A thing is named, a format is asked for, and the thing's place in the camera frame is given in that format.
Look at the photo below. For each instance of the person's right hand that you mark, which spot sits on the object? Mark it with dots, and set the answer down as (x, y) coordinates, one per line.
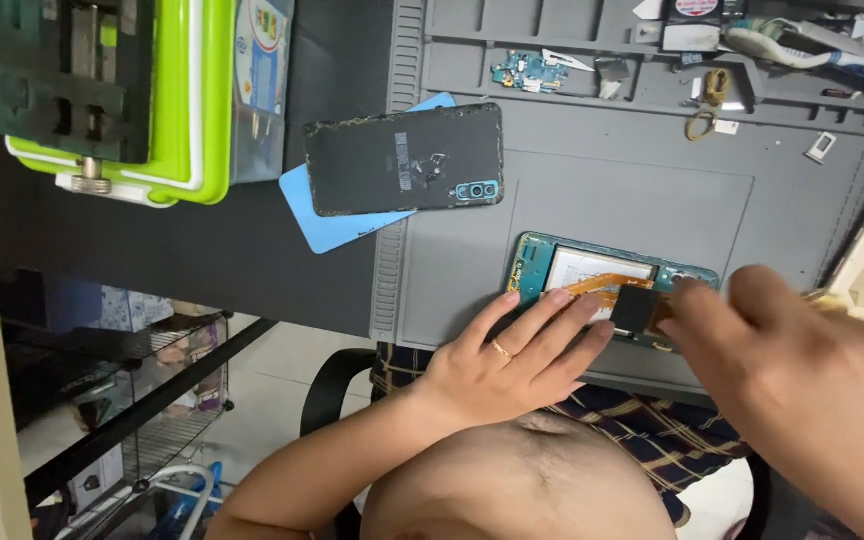
(732, 337)

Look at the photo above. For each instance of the person's left hand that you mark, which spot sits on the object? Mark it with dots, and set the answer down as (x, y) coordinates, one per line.
(499, 375)

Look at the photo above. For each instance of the person's right fingers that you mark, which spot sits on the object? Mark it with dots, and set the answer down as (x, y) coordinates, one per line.
(691, 307)

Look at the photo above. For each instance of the black square component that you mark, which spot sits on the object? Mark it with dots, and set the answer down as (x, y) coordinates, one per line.
(636, 307)

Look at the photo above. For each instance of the teal smartphone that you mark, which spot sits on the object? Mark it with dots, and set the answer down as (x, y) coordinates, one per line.
(589, 270)

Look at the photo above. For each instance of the plaid shorts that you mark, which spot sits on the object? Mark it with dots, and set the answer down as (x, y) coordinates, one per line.
(627, 427)

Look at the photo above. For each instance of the grey silicone repair mat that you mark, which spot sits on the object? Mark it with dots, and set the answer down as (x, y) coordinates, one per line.
(642, 180)

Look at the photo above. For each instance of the yellow rubber band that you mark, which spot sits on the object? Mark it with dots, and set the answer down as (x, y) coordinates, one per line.
(700, 125)

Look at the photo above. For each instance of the silver sim tray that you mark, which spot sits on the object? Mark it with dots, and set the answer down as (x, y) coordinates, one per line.
(820, 147)

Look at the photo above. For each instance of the brown knotted rubber band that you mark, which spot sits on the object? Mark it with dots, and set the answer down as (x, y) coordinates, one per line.
(715, 86)

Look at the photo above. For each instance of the small metal shield piece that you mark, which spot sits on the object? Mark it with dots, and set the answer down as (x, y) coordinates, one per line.
(612, 71)

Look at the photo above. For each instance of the white plastic pick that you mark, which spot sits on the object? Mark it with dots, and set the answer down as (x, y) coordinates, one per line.
(563, 60)

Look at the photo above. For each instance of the white and blue toothbrush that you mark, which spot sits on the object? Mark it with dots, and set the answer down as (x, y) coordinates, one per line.
(814, 52)

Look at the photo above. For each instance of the black and white glue tube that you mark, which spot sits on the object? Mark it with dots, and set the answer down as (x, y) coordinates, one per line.
(693, 22)

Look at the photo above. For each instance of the small blue circuit board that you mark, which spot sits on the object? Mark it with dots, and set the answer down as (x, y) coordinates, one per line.
(526, 75)

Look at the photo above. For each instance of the black phone back cover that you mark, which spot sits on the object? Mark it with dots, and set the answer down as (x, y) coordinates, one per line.
(404, 160)

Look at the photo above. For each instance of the blue plastic card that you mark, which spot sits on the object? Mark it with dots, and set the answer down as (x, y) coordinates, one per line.
(342, 217)

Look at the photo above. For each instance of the clear plastic box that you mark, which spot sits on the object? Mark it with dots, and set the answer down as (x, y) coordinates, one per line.
(261, 90)

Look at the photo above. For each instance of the green plastic tray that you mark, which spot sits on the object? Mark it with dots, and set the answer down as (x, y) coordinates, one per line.
(177, 97)

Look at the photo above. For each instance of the black phone clamp fixture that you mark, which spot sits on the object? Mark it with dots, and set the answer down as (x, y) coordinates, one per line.
(72, 75)

